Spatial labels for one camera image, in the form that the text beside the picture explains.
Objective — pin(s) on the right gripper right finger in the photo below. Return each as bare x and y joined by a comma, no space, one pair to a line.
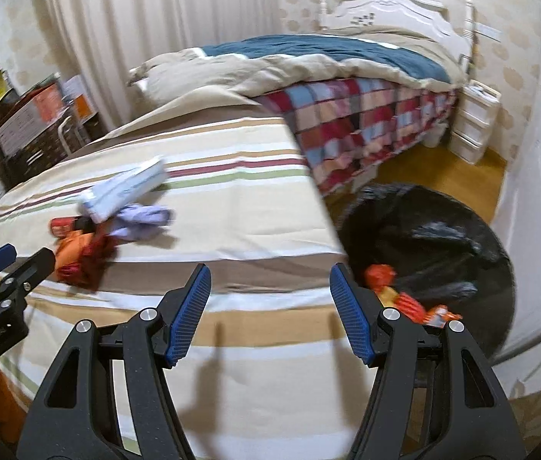
435,395

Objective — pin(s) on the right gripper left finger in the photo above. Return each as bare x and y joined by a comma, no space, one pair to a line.
74,413

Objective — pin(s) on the red bottle black cap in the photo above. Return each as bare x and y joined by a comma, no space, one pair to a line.
62,226

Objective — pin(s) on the red orange snack wrapper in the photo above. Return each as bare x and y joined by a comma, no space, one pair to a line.
81,259

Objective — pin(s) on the white blue plastic package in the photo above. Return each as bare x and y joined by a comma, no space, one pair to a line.
103,200

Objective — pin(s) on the lilac cloth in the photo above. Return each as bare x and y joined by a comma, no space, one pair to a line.
138,222

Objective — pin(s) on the black lined trash bin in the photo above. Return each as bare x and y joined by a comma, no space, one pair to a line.
441,251

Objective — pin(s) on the orange red wrapper in bin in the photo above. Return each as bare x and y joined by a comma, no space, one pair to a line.
380,279

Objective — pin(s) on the striped cloth covered table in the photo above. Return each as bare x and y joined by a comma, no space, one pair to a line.
269,374

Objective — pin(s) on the orange white cardboard box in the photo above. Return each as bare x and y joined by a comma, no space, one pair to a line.
39,110

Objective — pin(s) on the orange white small carton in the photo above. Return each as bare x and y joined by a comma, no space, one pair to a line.
75,89

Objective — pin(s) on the blue beige duvet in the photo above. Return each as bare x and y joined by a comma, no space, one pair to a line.
246,69

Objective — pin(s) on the small white bucket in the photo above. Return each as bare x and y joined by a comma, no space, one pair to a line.
433,137

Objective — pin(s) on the white pleated curtain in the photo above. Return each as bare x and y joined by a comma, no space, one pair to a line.
105,39

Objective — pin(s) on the white plastic drawer unit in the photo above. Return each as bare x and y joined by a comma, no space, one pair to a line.
474,122

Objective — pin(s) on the plaid bed sheet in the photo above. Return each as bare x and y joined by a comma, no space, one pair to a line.
345,127

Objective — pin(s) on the white wooden headboard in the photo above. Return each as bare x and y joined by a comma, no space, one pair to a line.
426,17

